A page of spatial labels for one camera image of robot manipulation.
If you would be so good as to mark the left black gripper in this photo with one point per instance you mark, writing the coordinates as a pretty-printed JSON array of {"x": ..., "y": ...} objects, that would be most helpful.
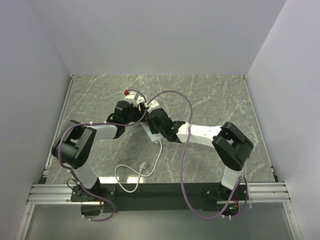
[{"x": 136, "y": 108}]

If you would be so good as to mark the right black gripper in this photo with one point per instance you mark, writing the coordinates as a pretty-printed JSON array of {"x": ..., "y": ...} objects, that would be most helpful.
[{"x": 150, "y": 123}]

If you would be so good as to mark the white power strip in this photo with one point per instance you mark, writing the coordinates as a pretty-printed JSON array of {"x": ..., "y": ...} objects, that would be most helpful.
[{"x": 154, "y": 138}]

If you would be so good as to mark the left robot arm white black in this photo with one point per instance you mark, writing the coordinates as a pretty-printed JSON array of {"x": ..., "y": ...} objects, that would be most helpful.
[{"x": 73, "y": 146}]

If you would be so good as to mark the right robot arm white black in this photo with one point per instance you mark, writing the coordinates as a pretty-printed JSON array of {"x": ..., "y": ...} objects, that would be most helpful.
[{"x": 232, "y": 146}]

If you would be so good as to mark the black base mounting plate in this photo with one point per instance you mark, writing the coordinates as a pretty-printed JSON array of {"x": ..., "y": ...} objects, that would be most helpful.
[{"x": 208, "y": 197}]

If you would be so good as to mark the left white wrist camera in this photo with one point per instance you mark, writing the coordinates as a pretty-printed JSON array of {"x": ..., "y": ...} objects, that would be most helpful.
[{"x": 133, "y": 97}]

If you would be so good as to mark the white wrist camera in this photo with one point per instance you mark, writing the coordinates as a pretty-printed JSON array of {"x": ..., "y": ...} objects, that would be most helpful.
[
  {"x": 153, "y": 105},
  {"x": 133, "y": 97}
]

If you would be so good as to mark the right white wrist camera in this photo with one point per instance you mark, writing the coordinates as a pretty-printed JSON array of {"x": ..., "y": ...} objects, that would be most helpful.
[{"x": 153, "y": 105}]

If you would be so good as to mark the aluminium rail frame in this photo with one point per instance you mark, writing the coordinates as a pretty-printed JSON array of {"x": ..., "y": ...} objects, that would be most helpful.
[{"x": 212, "y": 99}]

